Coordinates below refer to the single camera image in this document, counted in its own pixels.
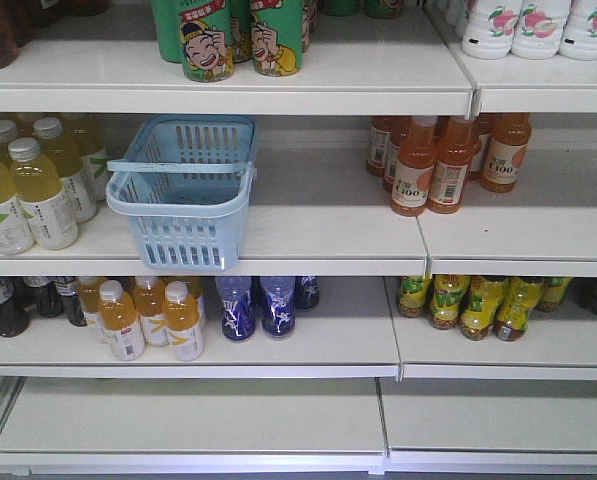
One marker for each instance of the green cartoon tea can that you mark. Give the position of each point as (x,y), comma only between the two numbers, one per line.
(276,34)
(206,40)

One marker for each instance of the yellow lemon tea bottle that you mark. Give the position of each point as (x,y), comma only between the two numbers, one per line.
(448,293)
(522,297)
(553,293)
(486,294)
(412,295)

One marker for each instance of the blue sports drink bottle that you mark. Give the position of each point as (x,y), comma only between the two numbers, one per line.
(278,309)
(306,292)
(237,315)

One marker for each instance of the white metal shelf unit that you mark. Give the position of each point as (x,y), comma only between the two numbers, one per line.
(357,391)

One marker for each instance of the dark tea bottle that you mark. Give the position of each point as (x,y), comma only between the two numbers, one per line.
(46,297)
(13,319)
(67,289)

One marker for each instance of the orange juice bottle t100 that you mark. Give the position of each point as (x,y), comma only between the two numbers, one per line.
(508,146)
(415,168)
(454,152)

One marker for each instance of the light blue plastic basket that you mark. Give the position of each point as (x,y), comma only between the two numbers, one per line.
(184,185)

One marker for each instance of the white peach drink bottle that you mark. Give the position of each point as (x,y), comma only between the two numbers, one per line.
(579,39)
(540,28)
(490,28)

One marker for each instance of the yellow juice bottle white label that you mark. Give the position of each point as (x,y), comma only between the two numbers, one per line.
(88,293)
(183,322)
(121,322)
(148,295)

